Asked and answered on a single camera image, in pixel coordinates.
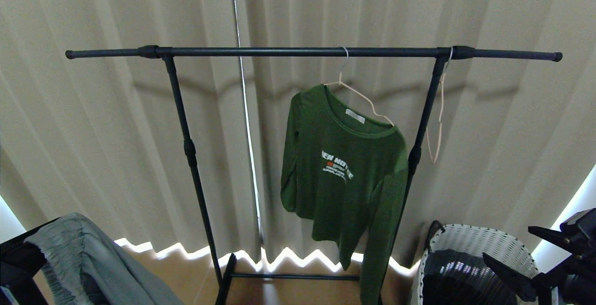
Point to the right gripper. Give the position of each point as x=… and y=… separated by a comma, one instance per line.
x=572, y=281

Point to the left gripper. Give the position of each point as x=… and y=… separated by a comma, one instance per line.
x=14, y=267

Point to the pale grey shorts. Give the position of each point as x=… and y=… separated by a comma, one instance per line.
x=93, y=267

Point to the green sleeveless shirt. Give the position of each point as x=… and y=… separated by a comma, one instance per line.
x=344, y=212

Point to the pink clothes hanger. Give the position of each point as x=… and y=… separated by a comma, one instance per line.
x=363, y=100
x=440, y=109

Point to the white laundry basket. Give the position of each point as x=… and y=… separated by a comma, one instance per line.
x=475, y=240

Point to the black clothes rack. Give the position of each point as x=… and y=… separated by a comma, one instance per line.
x=279, y=52

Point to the beige curtain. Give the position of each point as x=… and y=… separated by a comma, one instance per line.
x=116, y=132

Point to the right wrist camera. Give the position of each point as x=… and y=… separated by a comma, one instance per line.
x=582, y=223

